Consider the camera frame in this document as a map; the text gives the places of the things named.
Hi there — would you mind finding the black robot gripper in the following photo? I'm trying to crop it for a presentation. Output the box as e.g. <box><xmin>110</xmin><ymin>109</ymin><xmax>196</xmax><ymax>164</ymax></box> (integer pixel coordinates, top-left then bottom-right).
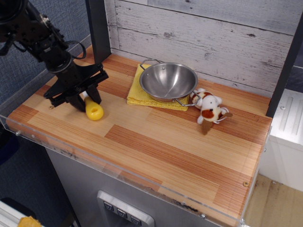
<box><xmin>44</xmin><ymin>62</ymin><xmax>108</xmax><ymax>112</ymax></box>

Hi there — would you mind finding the yellow handled white toy knife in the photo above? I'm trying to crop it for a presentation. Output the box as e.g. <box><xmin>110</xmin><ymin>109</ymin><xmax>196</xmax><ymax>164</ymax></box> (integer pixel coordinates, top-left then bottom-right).
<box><xmin>82</xmin><ymin>91</ymin><xmax>104</xmax><ymax>121</ymax></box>

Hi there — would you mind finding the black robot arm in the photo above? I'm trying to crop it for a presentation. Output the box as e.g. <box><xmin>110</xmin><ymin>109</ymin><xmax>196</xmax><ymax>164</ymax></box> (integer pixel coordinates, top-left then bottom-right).
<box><xmin>0</xmin><ymin>0</ymin><xmax>108</xmax><ymax>112</ymax></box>

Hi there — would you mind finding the white ridged side counter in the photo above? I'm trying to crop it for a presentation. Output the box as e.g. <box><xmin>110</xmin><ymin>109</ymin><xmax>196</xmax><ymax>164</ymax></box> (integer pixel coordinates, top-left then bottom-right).
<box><xmin>259</xmin><ymin>89</ymin><xmax>303</xmax><ymax>191</ymax></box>

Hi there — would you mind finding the yellow folded cloth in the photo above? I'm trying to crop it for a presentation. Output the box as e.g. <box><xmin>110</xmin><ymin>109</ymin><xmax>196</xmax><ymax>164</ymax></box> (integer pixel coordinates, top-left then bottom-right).
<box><xmin>127</xmin><ymin>64</ymin><xmax>188</xmax><ymax>111</ymax></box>

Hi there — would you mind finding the silver toy fridge cabinet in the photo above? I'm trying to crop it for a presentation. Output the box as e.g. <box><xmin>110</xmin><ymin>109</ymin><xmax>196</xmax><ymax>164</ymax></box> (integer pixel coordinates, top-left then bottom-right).
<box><xmin>46</xmin><ymin>149</ymin><xmax>222</xmax><ymax>227</ymax></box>

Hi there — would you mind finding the silver dispenser button panel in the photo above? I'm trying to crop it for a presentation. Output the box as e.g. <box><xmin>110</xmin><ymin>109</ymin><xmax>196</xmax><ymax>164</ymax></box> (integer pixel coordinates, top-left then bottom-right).
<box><xmin>97</xmin><ymin>190</ymin><xmax>155</xmax><ymax>227</ymax></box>

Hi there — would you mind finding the brown white plush dog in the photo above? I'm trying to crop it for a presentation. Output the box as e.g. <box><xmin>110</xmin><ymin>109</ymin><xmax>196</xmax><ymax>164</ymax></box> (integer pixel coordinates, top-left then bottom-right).
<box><xmin>190</xmin><ymin>88</ymin><xmax>233</xmax><ymax>135</ymax></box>

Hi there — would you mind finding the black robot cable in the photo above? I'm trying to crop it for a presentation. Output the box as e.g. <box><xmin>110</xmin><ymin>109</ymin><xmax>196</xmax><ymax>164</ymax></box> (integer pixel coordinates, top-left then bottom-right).
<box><xmin>65</xmin><ymin>40</ymin><xmax>87</xmax><ymax>60</ymax></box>

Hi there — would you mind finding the stainless steel bowl with handles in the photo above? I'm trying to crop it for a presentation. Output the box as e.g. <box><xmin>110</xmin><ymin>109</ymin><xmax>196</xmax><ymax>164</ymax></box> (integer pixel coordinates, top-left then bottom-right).
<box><xmin>139</xmin><ymin>59</ymin><xmax>201</xmax><ymax>106</ymax></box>

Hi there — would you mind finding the dark left shelf post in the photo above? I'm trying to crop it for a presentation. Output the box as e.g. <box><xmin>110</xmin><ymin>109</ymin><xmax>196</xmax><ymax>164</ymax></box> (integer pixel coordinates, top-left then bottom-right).
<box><xmin>85</xmin><ymin>0</ymin><xmax>111</xmax><ymax>63</ymax></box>

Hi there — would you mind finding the dark shelf post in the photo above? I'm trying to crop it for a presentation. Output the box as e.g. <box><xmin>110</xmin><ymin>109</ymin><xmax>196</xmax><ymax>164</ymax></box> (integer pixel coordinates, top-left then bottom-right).
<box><xmin>85</xmin><ymin>0</ymin><xmax>111</xmax><ymax>63</ymax></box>
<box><xmin>266</xmin><ymin>15</ymin><xmax>303</xmax><ymax>118</ymax></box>

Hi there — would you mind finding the dark right shelf post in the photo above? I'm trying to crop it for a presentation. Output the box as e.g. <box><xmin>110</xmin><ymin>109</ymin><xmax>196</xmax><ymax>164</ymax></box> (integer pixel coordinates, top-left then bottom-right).
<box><xmin>266</xmin><ymin>15</ymin><xmax>303</xmax><ymax>118</ymax></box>

